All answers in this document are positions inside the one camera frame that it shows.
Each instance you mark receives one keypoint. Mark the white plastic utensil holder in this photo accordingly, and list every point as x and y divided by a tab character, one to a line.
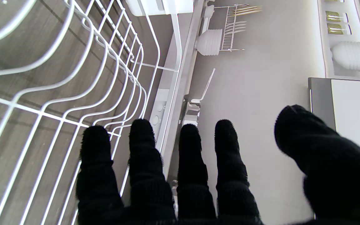
155	6

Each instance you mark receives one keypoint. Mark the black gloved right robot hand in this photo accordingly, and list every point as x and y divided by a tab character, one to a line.
148	187

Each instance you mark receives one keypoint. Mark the printed kitchen backdrop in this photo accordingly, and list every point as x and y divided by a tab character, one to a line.
261	78

